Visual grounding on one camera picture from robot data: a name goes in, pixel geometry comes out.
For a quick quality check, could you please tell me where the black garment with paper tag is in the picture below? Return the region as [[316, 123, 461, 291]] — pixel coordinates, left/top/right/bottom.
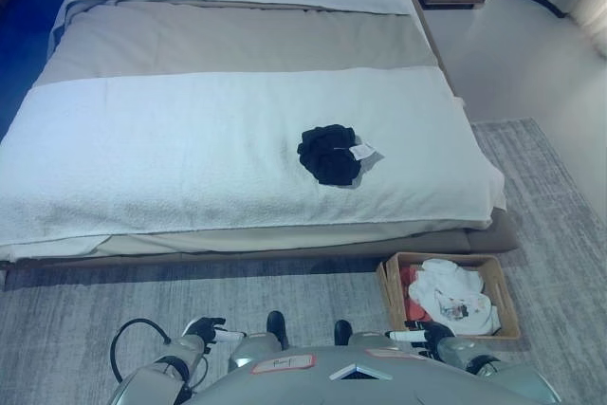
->
[[297, 123, 386, 188]]

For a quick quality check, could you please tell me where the beige duvet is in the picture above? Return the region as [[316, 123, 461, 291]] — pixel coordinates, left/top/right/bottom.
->
[[33, 0, 440, 91]]

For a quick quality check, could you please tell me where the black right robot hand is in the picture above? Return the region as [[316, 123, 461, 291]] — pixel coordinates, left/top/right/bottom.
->
[[385, 321, 456, 355]]

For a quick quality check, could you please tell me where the silver robot leg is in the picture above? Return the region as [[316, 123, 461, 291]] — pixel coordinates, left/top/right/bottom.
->
[[333, 319, 395, 359], [229, 310, 289, 369]]

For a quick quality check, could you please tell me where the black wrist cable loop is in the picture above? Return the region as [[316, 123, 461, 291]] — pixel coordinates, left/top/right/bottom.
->
[[109, 318, 175, 383]]

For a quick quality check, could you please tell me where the white terry blanket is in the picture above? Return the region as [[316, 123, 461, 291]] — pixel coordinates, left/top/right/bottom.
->
[[0, 66, 505, 262]]

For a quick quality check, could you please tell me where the bed with brown frame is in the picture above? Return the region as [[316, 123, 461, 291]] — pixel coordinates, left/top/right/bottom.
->
[[0, 0, 521, 293]]

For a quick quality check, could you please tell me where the red garment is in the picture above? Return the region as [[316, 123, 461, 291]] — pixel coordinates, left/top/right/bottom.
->
[[398, 266, 432, 323]]

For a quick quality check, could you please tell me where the white printed garment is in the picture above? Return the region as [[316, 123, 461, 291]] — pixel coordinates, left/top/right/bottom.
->
[[408, 258, 500, 336]]

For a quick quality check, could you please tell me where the wicker laundry basket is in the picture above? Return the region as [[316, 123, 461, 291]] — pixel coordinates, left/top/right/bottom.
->
[[376, 252, 522, 341]]

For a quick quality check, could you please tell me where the grey robot torso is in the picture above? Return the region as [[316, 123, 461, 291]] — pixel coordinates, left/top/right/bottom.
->
[[189, 341, 546, 405]]

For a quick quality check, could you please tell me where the silver left robot leg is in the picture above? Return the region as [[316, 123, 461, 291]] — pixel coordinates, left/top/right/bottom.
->
[[229, 310, 289, 369]]

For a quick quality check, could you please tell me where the silver right robot leg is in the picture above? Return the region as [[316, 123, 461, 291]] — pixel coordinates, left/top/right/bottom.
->
[[333, 319, 395, 359]]

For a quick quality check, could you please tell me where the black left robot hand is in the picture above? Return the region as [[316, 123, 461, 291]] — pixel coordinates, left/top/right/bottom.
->
[[184, 317, 246, 344]]

